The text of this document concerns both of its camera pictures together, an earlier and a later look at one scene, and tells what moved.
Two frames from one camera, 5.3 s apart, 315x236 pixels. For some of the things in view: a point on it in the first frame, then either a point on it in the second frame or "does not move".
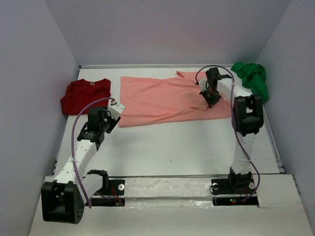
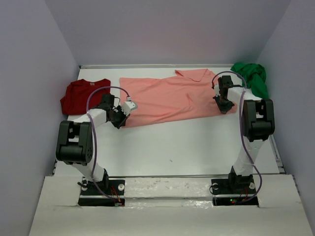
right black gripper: [210, 97] to [223, 104]
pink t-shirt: [146, 100] does not move
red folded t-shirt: [78, 93] does not move
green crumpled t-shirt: [252, 75] does not move
